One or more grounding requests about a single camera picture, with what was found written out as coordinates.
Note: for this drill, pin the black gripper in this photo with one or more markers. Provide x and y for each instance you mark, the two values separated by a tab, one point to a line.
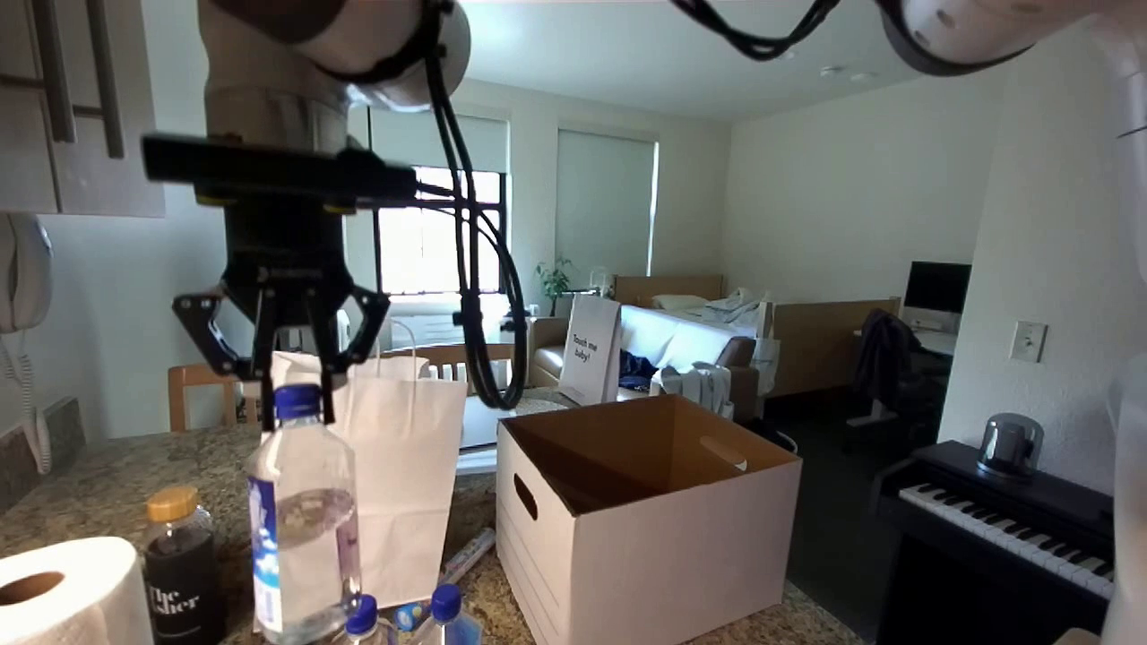
290	254

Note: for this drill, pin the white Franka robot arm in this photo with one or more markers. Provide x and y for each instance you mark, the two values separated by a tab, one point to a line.
264	85

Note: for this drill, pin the white cardboard storage box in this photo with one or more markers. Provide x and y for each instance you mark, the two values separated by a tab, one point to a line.
667	560

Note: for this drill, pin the wooden dining chair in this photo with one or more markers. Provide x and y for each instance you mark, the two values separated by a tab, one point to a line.
191	380
449	352

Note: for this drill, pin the white radiator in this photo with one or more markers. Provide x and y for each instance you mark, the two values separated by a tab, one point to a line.
418	325

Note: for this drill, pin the black framed window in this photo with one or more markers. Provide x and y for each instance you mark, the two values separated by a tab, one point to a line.
414	252

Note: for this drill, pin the grey dining table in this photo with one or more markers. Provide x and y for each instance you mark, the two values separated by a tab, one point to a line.
479	426

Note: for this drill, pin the green potted plant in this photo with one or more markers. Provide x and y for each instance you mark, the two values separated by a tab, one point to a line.
553	286

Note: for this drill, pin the dark jar cork lid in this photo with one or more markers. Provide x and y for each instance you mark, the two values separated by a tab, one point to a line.
182	573

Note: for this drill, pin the white roller blind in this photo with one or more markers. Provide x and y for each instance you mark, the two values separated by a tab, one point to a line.
479	137

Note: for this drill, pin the blue printed tube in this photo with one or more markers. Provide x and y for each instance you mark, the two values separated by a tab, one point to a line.
468	560

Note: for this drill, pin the white printed shopping bag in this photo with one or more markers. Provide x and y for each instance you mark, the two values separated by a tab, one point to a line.
594	344

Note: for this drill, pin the white paper roll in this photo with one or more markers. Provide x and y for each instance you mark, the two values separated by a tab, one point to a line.
86	595

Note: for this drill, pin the tall closed window shade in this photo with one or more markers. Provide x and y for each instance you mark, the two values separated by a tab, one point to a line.
603	203

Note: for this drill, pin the white bedding pile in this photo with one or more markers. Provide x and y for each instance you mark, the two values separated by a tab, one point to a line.
683	341

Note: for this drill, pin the dark clothes pile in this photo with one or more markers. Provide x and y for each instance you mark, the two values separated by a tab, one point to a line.
884	359

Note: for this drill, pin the dark computer monitor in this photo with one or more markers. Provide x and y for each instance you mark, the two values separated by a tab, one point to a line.
939	283

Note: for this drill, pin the black digital piano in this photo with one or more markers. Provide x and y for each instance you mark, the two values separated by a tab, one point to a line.
992	504

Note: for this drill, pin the metal kettle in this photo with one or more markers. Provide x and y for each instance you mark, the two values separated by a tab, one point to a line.
1009	437

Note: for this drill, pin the wooden wall cabinet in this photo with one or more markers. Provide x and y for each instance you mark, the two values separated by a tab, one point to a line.
131	118

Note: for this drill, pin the white wall intercom phone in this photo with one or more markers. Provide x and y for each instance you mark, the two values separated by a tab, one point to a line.
21	280

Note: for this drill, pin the white wall switch plate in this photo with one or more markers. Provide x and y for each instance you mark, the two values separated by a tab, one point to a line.
1031	337

